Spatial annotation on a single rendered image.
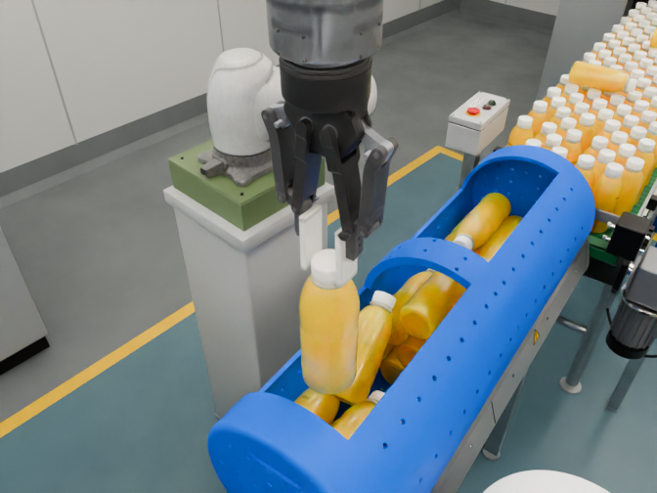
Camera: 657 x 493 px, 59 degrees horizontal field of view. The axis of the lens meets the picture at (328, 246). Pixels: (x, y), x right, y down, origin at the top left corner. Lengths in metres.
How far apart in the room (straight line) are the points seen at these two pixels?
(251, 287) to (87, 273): 1.61
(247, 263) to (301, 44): 1.03
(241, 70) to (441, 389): 0.82
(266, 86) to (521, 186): 0.61
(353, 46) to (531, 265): 0.69
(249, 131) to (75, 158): 2.51
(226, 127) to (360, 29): 0.95
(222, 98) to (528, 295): 0.77
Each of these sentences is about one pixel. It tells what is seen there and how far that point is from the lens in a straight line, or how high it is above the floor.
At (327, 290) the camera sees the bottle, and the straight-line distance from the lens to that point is 0.61.
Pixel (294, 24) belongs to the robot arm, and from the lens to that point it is 0.44.
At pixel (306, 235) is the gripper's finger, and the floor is 1.48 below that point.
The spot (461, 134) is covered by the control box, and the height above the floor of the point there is 1.05.
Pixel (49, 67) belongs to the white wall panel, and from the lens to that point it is 3.60.
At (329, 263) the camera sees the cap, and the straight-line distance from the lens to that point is 0.60.
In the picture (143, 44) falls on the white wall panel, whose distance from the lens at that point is 3.85.
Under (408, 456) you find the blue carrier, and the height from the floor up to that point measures 1.18.
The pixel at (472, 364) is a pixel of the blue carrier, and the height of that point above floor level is 1.18.
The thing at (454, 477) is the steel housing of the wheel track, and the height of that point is 0.87.
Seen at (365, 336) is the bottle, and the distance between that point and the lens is 0.94.
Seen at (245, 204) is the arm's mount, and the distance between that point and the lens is 1.35.
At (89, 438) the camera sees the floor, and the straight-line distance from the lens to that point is 2.34.
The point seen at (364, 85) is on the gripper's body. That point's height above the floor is 1.65.
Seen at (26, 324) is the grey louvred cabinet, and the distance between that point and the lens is 2.54.
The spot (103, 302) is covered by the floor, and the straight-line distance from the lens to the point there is 2.81.
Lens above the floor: 1.84
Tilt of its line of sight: 39 degrees down
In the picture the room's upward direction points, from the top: straight up
